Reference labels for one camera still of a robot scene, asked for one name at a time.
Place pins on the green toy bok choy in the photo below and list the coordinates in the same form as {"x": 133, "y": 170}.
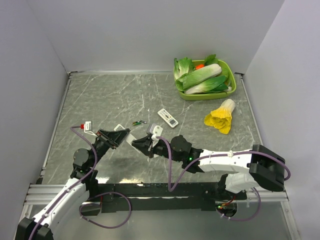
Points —
{"x": 214, "y": 84}

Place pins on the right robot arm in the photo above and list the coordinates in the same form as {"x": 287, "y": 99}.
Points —
{"x": 251, "y": 168}

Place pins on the large green toy cabbage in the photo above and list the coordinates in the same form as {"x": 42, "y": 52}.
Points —
{"x": 200, "y": 75}

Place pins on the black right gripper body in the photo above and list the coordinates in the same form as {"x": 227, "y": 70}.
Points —
{"x": 161, "y": 148}

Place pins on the plain white remote control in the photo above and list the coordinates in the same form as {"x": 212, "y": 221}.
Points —
{"x": 129, "y": 138}

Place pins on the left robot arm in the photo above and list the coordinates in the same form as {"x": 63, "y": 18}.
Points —
{"x": 46, "y": 223}

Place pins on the orange toy carrot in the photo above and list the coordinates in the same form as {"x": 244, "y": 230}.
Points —
{"x": 199, "y": 66}

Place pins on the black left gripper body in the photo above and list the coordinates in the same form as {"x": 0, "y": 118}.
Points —
{"x": 101, "y": 145}

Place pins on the white remote with buttons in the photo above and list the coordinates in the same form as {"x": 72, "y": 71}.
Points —
{"x": 168, "y": 118}

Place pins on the green plastic basket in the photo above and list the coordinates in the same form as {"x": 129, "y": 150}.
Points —
{"x": 226, "y": 71}

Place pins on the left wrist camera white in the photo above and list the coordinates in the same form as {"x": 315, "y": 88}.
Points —
{"x": 87, "y": 128}

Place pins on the yellow toy cabbage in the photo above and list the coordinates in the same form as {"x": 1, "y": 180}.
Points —
{"x": 221, "y": 118}

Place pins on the aluminium frame rail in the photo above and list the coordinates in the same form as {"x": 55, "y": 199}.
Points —
{"x": 43, "y": 194}

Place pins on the green toy lettuce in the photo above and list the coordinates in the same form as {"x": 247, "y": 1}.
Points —
{"x": 182, "y": 67}

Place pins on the black base bar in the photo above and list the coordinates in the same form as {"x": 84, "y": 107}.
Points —
{"x": 114, "y": 202}

